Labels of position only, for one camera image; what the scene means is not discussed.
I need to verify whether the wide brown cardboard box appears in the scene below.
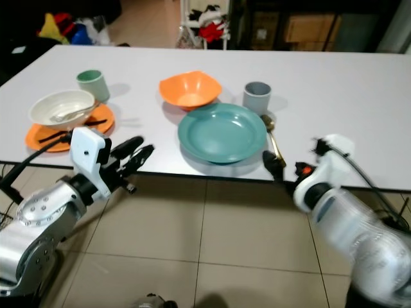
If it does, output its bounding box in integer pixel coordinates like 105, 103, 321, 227
285, 13, 342, 45

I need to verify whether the teal round plate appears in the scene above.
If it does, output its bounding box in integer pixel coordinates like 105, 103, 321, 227
177, 102, 268, 165

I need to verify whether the grey cup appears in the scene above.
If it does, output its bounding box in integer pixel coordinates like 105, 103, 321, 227
242, 81, 273, 116

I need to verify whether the red soft toy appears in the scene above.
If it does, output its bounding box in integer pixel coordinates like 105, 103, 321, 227
52, 12, 76, 37

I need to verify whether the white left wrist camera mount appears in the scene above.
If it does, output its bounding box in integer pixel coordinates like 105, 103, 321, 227
70, 126, 114, 200

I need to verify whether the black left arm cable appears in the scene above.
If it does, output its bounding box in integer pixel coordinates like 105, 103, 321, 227
0, 132, 75, 196

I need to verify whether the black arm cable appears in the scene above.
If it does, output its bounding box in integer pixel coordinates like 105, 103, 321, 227
0, 132, 75, 196
315, 137, 411, 227

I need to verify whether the orange bowl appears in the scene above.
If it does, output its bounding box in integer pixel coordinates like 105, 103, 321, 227
159, 70, 223, 112

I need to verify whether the black slim utensil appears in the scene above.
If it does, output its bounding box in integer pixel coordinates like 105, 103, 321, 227
38, 118, 109, 144

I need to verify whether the red and black plush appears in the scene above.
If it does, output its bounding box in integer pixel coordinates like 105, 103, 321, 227
189, 4, 229, 43

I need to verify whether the grey robot foot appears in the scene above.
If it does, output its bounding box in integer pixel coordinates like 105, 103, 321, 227
131, 293, 178, 308

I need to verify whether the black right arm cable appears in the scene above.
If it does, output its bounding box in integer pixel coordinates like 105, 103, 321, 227
315, 137, 411, 227

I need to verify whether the blue toy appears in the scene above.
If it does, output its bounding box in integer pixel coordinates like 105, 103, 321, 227
70, 24, 95, 46

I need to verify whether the gold metal spoon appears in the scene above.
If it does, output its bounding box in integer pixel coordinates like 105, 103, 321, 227
260, 114, 287, 161

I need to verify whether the yellow soft toy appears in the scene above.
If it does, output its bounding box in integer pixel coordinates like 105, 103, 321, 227
38, 13, 69, 45

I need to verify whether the small brown cardboard box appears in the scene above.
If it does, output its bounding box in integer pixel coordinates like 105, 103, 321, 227
250, 11, 281, 45

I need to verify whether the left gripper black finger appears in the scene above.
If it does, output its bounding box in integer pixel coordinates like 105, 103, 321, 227
112, 136, 144, 162
125, 144, 156, 178

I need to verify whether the orange round plate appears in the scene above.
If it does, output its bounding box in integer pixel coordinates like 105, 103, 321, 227
24, 103, 116, 153

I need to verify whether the pale green cup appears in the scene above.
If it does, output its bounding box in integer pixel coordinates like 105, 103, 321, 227
76, 69, 111, 104

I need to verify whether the cream white bowl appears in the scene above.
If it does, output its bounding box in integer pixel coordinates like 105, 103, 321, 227
28, 89, 98, 131

